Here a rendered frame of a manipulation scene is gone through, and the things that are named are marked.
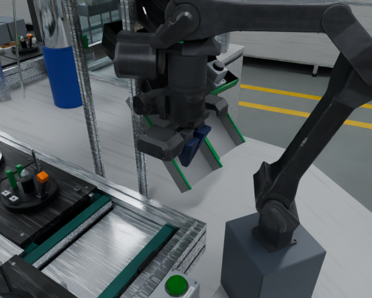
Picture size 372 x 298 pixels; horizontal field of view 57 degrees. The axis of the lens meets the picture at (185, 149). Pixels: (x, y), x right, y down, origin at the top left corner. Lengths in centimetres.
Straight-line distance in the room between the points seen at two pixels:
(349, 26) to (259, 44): 406
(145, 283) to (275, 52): 400
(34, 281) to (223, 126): 66
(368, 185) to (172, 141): 240
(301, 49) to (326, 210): 351
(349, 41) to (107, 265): 66
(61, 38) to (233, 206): 98
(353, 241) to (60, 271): 74
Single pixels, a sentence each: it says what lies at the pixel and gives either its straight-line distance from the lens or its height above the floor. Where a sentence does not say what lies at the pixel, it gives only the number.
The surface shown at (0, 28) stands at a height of 36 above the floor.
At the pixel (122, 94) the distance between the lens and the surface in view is 175.
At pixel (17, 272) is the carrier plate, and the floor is 97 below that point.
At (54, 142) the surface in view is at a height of 86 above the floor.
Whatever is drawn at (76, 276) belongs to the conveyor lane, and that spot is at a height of 92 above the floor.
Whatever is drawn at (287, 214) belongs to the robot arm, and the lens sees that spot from 61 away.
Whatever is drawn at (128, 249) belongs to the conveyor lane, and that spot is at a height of 92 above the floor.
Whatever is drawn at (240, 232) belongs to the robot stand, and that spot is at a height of 106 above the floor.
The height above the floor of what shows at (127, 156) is 86.
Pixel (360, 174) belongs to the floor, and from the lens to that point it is 288.
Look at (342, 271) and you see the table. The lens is 96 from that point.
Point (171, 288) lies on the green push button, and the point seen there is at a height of 97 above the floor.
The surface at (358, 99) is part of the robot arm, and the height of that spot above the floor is 137.
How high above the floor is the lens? 157
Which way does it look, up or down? 33 degrees down
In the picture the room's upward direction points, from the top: straight up
